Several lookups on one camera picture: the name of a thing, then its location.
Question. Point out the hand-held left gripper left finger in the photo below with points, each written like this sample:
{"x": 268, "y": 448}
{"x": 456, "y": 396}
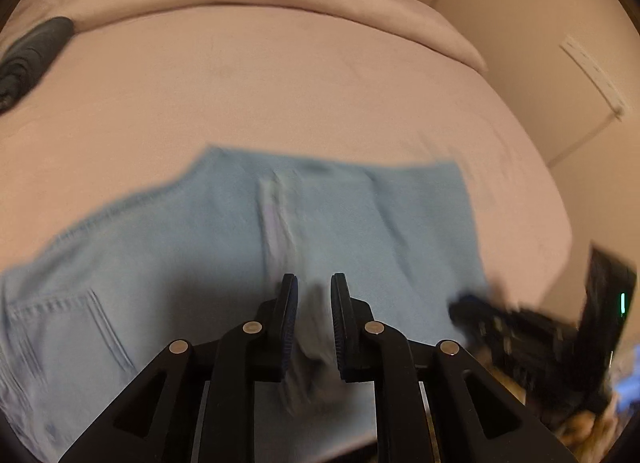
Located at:
{"x": 288, "y": 315}

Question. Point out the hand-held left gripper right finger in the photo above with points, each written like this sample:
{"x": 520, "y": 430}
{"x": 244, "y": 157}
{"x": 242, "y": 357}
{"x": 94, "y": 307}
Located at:
{"x": 340, "y": 318}

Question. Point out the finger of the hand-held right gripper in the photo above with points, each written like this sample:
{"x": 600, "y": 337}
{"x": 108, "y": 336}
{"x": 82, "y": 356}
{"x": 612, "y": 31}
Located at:
{"x": 475, "y": 313}

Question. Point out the dark grey folded clothes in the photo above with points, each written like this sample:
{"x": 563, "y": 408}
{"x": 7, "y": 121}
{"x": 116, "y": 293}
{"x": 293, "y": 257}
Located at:
{"x": 30, "y": 58}

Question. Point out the white wall socket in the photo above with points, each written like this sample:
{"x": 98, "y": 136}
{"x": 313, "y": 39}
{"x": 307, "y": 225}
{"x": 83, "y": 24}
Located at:
{"x": 595, "y": 75}

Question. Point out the light blue denim pants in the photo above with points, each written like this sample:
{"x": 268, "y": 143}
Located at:
{"x": 175, "y": 243}

